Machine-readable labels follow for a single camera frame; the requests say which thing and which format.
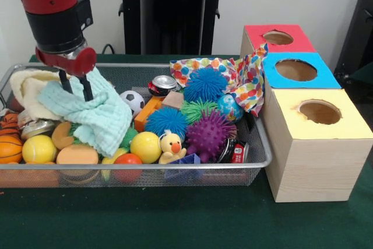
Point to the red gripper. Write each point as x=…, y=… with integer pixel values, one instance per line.
x=83, y=62

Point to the mint green muslin cloth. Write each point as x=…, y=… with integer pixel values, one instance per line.
x=102, y=120

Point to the cream yellow cloth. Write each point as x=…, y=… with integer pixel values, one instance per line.
x=26, y=94

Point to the large blue fuzzy spiky ball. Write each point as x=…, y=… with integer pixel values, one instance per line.
x=205, y=84

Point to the large polka dot cloth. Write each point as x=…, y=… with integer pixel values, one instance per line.
x=247, y=91

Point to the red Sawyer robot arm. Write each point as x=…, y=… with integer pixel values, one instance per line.
x=52, y=7

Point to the shallow clear mesh bin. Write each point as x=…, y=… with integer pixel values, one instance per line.
x=227, y=177

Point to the wooden box with three holes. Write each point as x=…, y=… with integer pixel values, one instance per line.
x=320, y=167

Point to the black white soccer ball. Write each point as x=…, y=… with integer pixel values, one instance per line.
x=132, y=100

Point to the yellow ball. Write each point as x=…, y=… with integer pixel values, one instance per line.
x=38, y=148

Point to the orange toy basketball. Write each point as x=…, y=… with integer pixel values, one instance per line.
x=10, y=148

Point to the yellow plush duck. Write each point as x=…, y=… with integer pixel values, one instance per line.
x=172, y=148

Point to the green spiky ball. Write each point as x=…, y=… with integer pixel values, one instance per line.
x=196, y=109

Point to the purple spiky toy with eyes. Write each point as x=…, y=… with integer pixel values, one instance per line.
x=209, y=136

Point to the dark green side table cloth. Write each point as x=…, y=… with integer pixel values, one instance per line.
x=364, y=75

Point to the black chair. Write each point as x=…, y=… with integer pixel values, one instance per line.
x=361, y=27

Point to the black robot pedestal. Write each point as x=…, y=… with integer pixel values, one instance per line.
x=172, y=13

